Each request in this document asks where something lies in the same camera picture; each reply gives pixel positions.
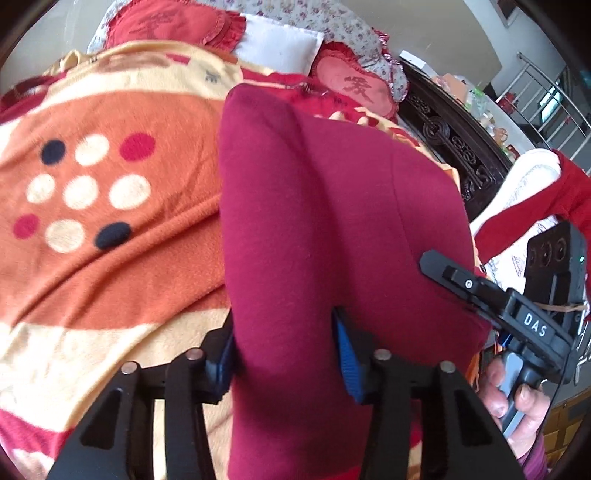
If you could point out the floral bed cover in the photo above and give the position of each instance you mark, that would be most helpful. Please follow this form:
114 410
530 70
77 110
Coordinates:
337 23

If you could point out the maroon knit garment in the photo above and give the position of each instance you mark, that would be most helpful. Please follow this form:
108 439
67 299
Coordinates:
323 207

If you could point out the red quilt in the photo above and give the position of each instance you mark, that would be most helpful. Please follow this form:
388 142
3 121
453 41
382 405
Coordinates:
295 90

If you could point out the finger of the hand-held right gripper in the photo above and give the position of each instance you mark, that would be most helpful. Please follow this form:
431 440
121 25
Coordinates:
461 284

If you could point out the assorted colourful packets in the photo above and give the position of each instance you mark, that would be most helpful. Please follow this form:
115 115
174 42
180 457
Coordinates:
480 110

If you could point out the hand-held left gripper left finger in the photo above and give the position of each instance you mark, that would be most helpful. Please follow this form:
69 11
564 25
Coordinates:
226 355

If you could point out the red and white cloth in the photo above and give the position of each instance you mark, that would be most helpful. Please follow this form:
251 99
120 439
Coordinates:
568 184

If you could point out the pink heart-shaped cushion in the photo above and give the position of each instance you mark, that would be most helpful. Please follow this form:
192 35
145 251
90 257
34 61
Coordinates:
355 83

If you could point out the orange patterned fleece blanket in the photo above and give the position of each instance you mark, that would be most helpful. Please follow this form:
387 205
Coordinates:
115 277

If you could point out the person's right hand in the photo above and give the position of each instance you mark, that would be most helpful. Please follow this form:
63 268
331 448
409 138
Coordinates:
535 406

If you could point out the dark carved wooden frame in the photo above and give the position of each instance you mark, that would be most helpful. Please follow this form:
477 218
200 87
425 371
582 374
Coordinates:
443 134

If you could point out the white pillow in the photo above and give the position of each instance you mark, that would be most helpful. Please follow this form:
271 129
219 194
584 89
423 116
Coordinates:
281 44

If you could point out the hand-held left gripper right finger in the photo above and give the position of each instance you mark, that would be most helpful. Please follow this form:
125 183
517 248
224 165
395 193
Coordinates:
348 364

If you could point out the large red frilled cushion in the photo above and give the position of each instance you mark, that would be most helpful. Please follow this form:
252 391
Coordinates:
161 23

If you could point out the metal stair railing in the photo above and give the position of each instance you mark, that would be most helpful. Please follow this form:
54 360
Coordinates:
549 85

